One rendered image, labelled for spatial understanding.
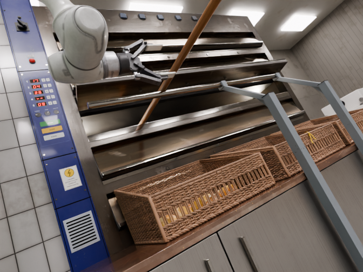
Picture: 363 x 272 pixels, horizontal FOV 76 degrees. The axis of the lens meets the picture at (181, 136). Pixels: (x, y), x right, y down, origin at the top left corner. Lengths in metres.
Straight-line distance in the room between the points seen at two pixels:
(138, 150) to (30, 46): 0.83
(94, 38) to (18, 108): 0.84
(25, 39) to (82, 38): 1.00
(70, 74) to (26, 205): 0.67
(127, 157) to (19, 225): 0.55
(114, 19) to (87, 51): 1.24
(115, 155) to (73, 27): 0.81
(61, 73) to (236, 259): 0.78
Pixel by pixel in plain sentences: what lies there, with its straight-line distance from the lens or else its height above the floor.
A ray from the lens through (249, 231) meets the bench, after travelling 0.87.
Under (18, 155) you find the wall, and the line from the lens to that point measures 1.31.
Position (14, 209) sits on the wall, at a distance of 1.25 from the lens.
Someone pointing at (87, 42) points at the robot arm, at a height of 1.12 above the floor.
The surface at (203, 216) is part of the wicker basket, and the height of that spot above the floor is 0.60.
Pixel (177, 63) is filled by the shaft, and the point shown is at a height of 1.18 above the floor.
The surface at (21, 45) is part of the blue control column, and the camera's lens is 1.61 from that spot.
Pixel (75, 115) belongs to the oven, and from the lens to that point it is 1.38.
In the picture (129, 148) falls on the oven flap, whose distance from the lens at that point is 1.35.
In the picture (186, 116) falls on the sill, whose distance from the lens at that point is 1.55.
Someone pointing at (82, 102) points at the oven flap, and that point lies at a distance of 1.40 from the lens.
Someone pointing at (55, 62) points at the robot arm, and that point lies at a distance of 0.80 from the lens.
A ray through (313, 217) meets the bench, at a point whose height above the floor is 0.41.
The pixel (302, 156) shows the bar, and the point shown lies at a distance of 1.08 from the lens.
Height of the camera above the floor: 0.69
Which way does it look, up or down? 14 degrees up
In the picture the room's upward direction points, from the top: 24 degrees counter-clockwise
